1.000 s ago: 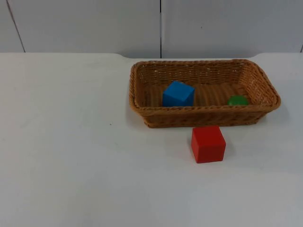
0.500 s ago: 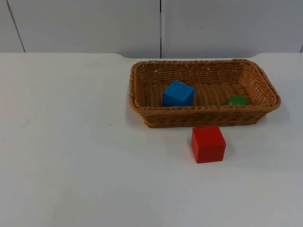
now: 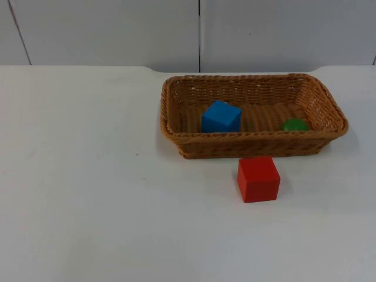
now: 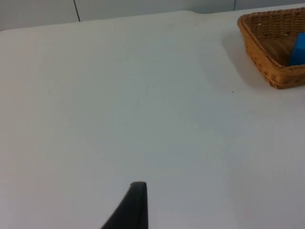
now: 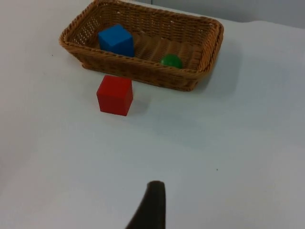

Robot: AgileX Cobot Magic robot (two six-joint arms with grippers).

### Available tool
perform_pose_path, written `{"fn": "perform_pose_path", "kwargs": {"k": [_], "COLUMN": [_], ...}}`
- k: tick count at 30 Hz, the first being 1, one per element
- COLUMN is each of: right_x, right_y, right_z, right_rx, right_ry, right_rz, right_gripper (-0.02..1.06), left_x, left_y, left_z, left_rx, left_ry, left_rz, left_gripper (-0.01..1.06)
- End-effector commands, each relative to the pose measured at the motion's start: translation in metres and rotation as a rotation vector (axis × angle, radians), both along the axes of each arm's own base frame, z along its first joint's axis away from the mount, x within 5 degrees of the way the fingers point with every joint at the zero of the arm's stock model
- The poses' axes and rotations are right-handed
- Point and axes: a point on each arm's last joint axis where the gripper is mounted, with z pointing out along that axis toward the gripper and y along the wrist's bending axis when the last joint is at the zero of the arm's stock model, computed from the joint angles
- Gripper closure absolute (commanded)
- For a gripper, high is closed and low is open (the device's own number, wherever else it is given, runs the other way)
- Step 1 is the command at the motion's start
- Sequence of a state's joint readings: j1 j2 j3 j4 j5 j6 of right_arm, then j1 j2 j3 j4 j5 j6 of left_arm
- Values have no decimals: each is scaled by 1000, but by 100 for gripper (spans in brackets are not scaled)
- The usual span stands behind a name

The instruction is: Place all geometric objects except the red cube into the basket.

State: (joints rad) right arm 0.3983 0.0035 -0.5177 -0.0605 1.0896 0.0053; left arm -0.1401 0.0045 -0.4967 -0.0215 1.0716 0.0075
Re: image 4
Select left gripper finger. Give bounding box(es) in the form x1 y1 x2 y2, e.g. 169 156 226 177
100 181 149 229

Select blue cube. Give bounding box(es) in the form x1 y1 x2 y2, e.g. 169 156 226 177
287 32 305 67

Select brown wicker basket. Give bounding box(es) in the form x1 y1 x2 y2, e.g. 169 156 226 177
237 7 305 90

